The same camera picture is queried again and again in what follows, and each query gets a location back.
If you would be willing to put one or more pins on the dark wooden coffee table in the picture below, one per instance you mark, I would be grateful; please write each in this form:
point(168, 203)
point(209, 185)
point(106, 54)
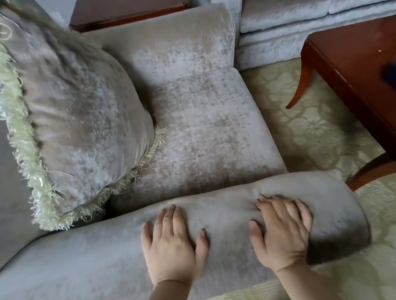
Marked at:
point(362, 72)

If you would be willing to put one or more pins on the person's left little finger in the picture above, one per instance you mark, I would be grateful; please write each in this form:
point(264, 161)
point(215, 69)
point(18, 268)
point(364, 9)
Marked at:
point(146, 236)

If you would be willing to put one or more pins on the person's left thumb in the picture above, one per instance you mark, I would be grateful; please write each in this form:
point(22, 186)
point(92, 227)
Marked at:
point(202, 245)

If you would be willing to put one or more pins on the grey velvet sofa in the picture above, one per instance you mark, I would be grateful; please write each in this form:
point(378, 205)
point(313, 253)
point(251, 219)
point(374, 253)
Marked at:
point(309, 2)

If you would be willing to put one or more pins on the grey velvet fringed cushion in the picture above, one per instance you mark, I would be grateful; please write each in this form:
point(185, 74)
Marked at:
point(81, 119)

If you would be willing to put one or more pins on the person's right little finger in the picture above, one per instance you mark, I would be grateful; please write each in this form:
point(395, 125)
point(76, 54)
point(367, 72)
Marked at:
point(305, 215)

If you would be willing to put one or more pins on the person's right thumb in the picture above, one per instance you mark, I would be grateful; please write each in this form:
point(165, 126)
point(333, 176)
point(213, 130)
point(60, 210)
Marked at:
point(256, 234)

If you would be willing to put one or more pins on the grey velvet armchair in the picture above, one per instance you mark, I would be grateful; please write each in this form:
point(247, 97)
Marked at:
point(203, 133)

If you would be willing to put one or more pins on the person's left hand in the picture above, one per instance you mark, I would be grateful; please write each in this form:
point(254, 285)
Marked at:
point(170, 253)

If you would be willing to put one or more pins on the dark wooden side table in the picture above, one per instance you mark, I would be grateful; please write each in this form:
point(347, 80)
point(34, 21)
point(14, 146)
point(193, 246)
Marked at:
point(127, 1)

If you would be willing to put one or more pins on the person's left middle finger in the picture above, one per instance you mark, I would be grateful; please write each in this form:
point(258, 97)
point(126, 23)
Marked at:
point(171, 221)

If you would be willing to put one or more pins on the person's right middle finger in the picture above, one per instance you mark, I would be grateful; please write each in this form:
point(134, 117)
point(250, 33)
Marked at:
point(282, 213)

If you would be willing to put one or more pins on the person's right hand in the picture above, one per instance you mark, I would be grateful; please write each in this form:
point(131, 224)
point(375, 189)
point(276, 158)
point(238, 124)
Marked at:
point(286, 238)

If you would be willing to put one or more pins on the person's right forearm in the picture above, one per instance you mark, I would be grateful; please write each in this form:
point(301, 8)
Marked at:
point(307, 290)

